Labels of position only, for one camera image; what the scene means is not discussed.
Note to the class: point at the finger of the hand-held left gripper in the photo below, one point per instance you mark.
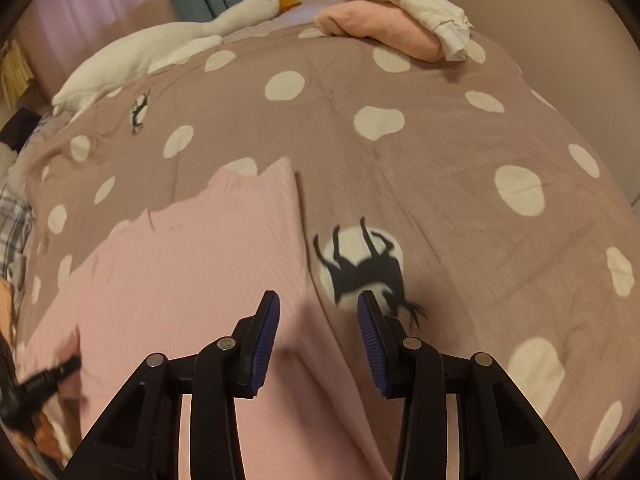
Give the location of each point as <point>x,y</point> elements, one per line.
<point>55,372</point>

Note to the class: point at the white goose plush toy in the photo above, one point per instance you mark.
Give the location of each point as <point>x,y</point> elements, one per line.
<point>150,45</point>

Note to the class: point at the sheer lilac curtain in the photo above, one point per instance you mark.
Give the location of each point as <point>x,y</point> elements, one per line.
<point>90,5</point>

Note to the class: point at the pink ribbed garment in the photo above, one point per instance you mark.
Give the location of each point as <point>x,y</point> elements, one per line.
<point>175,285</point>

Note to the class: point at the polka dot blanket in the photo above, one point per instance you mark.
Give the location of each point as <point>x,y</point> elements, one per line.
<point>400,160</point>

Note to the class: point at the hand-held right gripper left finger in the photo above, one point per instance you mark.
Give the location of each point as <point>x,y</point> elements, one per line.
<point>265,340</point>

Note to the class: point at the folded pink garment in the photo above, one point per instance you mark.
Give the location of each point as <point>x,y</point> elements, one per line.
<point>380,25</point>

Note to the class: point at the dark cloth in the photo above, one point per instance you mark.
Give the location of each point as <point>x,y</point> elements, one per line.
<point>17,130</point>

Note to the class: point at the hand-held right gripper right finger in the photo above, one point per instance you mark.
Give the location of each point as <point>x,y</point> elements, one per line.
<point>372,345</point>

